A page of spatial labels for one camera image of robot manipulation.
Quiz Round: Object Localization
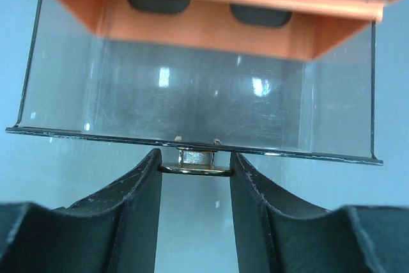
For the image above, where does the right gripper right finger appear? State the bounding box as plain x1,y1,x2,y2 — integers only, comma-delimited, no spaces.
230,153,408,272

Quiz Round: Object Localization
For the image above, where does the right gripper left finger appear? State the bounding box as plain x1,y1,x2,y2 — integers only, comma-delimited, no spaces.
1,149,162,272

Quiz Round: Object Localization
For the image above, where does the clear drawer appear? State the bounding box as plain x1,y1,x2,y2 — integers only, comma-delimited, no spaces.
7,0,382,165

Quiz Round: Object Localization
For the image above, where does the orange drawer box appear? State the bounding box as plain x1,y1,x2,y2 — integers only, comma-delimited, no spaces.
58,0,397,60

